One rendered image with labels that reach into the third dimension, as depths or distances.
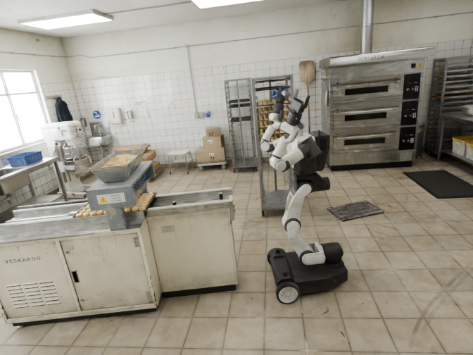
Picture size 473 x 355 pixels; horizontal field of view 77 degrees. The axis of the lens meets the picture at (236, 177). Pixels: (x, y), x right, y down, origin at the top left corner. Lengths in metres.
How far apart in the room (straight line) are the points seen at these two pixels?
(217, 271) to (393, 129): 4.26
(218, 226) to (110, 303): 1.10
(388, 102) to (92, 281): 5.10
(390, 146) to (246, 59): 3.24
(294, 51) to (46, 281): 5.56
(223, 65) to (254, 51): 0.69
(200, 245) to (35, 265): 1.29
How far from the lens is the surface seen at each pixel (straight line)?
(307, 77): 6.50
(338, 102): 5.58
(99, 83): 7.52
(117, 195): 2.36
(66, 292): 2.96
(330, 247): 2.85
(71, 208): 3.13
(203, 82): 6.68
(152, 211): 2.57
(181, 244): 2.66
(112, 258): 2.63
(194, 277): 2.83
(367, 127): 5.85
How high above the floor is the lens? 1.85
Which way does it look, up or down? 18 degrees down
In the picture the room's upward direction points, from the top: 6 degrees counter-clockwise
